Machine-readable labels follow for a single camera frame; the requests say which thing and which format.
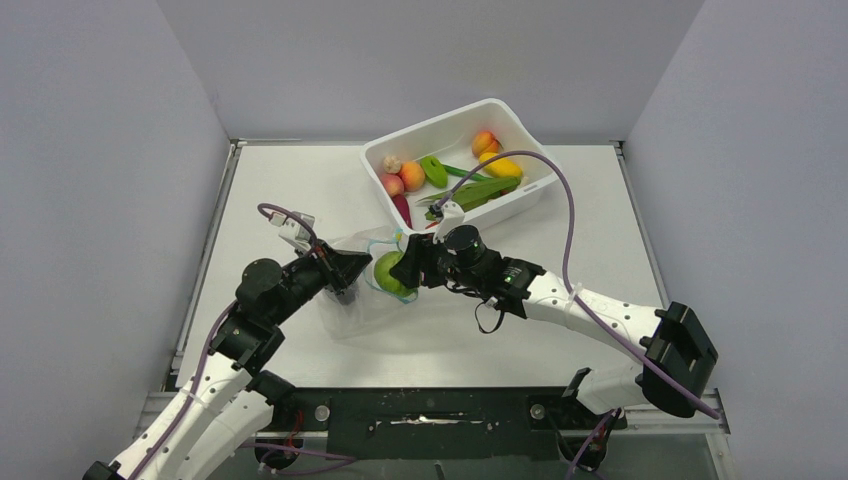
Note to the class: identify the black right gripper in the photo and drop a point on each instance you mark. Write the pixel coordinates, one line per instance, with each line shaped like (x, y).
(410, 270)

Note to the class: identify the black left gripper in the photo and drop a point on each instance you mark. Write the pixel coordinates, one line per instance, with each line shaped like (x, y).
(347, 266)

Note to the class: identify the green cabbage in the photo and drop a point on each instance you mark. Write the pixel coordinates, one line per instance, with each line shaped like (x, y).
(384, 278)

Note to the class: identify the clear zip top bag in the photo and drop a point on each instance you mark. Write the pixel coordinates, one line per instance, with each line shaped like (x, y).
(366, 306)

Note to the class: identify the orange peach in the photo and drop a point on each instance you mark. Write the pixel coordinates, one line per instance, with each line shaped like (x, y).
(485, 142)
(412, 176)

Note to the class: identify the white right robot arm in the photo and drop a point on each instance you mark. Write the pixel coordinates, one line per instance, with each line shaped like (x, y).
(671, 356)

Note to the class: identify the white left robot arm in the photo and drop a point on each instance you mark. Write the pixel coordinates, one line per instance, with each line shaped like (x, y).
(231, 395)

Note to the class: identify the green leafy vegetable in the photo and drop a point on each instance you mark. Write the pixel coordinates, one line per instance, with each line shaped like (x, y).
(472, 194)

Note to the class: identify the white plastic bin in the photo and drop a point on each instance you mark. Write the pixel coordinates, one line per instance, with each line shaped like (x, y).
(448, 137)

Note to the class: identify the green bell pepper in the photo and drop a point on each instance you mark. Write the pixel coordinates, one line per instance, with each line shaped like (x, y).
(434, 170)

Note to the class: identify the beige garlic bulb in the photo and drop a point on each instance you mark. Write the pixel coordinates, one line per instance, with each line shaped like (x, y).
(391, 164)

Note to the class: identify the green chili pepper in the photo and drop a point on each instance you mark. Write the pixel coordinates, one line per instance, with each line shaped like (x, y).
(461, 173)

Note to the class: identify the yellow mango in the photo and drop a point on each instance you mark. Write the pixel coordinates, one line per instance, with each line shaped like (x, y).
(503, 167)

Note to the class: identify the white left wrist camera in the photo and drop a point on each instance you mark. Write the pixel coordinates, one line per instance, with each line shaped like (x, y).
(293, 232)

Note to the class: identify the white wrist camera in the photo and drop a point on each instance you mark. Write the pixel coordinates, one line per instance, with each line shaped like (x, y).
(450, 215)
(293, 232)

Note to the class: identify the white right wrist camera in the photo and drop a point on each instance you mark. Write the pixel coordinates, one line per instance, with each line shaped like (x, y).
(450, 215)

